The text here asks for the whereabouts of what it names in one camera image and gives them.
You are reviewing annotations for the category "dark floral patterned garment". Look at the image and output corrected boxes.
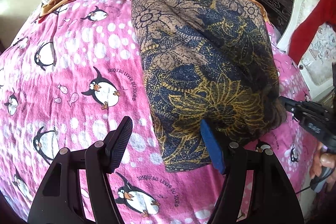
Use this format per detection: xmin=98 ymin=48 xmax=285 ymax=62
xmin=131 ymin=0 xmax=286 ymax=172

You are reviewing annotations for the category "person's right hand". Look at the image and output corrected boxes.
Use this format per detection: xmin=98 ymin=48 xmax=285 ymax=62
xmin=309 ymin=143 xmax=336 ymax=192

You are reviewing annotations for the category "white ornate chair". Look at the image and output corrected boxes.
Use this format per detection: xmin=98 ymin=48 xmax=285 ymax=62
xmin=277 ymin=0 xmax=335 ymax=102

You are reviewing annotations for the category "red cloth on chair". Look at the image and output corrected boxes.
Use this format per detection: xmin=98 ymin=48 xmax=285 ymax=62
xmin=288 ymin=0 xmax=335 ymax=64

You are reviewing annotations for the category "pink penguin fleece blanket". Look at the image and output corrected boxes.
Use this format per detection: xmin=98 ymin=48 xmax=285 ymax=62
xmin=0 ymin=0 xmax=320 ymax=224

